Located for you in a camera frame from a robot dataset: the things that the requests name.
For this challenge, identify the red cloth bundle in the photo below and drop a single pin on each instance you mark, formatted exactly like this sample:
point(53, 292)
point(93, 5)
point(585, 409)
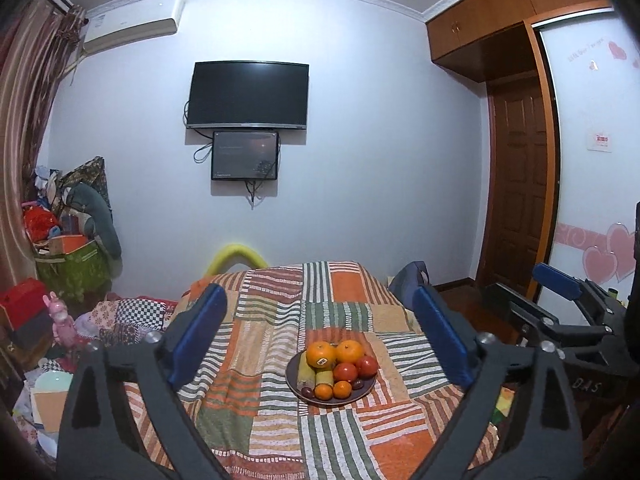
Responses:
point(39, 221)

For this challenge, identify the striped patchwork blanket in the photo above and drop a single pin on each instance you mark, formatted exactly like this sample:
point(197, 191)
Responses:
point(260, 340)

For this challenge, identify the wooden overhead cabinet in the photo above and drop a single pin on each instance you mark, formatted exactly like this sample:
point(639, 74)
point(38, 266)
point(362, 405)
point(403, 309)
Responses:
point(500, 15)

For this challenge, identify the green box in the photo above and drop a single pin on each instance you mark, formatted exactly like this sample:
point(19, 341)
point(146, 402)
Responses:
point(75, 270)

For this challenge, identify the short yellow-green banana piece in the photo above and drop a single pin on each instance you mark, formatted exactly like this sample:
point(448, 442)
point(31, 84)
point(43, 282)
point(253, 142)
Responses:
point(324, 376)

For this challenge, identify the striped brown curtain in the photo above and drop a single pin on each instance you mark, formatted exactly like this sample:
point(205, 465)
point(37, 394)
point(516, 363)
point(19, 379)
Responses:
point(30, 110)

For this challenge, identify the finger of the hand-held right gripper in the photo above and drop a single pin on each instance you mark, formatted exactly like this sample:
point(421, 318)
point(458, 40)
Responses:
point(555, 280)
point(520, 317)

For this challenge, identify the dark purple plate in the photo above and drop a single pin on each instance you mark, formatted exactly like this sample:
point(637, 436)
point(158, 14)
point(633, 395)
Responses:
point(362, 394)

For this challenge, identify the brown wooden door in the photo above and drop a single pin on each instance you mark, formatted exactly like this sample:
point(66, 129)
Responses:
point(520, 185)

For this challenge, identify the dark purple grape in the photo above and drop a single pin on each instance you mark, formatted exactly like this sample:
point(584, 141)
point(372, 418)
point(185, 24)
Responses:
point(306, 391)
point(358, 384)

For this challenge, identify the red box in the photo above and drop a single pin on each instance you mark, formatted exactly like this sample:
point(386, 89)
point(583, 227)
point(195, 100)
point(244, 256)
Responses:
point(22, 302)

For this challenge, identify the small orange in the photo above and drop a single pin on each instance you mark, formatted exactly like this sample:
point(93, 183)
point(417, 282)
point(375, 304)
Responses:
point(342, 389)
point(324, 391)

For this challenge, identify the checkered cloth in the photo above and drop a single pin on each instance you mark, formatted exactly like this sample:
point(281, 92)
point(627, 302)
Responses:
point(130, 317)

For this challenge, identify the white label with red print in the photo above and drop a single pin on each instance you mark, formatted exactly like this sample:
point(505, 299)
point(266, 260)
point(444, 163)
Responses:
point(601, 140)

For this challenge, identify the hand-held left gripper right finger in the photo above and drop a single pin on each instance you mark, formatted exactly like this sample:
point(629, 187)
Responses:
point(445, 332)

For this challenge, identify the pink rabbit toy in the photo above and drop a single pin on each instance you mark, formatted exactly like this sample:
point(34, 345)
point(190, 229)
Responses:
point(61, 317)

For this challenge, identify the white air conditioner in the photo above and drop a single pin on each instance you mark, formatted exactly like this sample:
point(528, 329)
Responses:
point(130, 27)

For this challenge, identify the large orange with sticker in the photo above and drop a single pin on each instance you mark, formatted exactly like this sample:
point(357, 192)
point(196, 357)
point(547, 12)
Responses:
point(320, 353)

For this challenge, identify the orange cardboard box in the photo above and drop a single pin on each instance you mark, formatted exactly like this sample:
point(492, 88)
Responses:
point(70, 244)

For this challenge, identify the black wall television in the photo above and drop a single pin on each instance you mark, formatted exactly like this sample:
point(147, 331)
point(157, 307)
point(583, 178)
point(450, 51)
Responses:
point(247, 92)

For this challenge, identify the grey plush toy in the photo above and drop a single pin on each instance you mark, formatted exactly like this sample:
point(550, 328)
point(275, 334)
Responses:
point(97, 210)

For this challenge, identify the blue bag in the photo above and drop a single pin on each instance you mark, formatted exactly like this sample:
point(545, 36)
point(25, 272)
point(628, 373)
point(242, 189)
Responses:
point(407, 280)

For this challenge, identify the dark patterned cloth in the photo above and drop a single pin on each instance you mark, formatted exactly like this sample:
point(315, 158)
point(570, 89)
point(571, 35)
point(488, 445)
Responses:
point(87, 175)

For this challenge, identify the red tomato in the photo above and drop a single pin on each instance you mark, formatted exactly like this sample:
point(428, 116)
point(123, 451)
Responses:
point(368, 366)
point(345, 371)

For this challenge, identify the yellow-green cloth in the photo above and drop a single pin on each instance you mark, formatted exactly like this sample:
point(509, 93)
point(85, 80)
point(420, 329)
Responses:
point(502, 405)

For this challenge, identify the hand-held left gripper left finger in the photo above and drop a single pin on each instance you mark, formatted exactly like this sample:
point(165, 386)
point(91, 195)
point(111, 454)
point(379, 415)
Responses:
point(197, 330)

